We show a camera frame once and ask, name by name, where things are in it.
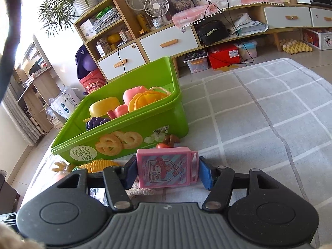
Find white desk fan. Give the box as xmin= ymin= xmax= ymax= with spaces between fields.
xmin=144 ymin=0 xmax=169 ymax=23

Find yellow toy bowl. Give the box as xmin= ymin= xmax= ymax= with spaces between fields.
xmin=83 ymin=97 xmax=120 ymax=123

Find red snack bucket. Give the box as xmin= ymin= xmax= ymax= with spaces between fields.
xmin=79 ymin=69 xmax=107 ymax=94

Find orange brown small figurine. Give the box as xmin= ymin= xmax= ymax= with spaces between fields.
xmin=156 ymin=134 xmax=180 ymax=148

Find tan rubber hand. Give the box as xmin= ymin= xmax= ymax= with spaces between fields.
xmin=52 ymin=161 xmax=76 ymax=173

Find beige toy starfish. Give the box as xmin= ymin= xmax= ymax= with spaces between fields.
xmin=126 ymin=188 xmax=155 ymax=198

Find wooden desk shelf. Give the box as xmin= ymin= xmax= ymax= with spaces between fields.
xmin=14 ymin=35 xmax=64 ymax=135

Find yellow egg tray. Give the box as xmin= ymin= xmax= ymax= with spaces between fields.
xmin=279 ymin=39 xmax=313 ymax=55

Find pink toy milk carton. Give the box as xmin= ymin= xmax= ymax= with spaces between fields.
xmin=136 ymin=147 xmax=199 ymax=189

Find black bag on shelf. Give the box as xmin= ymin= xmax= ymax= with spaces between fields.
xmin=196 ymin=20 xmax=229 ymax=46

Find pink clear capsule egg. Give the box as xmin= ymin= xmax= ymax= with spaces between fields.
xmin=56 ymin=171 xmax=70 ymax=181

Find red storage box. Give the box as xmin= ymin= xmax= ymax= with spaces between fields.
xmin=208 ymin=43 xmax=241 ymax=70

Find yellow toy corn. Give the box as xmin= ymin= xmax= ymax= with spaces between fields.
xmin=76 ymin=159 xmax=120 ymax=174

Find pink checked cloth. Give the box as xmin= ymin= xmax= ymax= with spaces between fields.
xmin=172 ymin=0 xmax=284 ymax=29

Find purple toy grapes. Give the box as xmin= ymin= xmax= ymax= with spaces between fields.
xmin=85 ymin=117 xmax=110 ymax=131

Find pink toy pig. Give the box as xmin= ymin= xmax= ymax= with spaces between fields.
xmin=107 ymin=86 xmax=148 ymax=120

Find potted green plant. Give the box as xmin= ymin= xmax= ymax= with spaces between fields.
xmin=38 ymin=0 xmax=99 ymax=37

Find green plastic cookie box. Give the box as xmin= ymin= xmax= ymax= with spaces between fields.
xmin=51 ymin=57 xmax=188 ymax=165

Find clear plastic lens case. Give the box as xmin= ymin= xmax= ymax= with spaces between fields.
xmin=89 ymin=188 xmax=109 ymax=206

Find wooden cabinet with white drawers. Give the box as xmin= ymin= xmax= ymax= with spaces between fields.
xmin=74 ymin=0 xmax=331 ymax=81

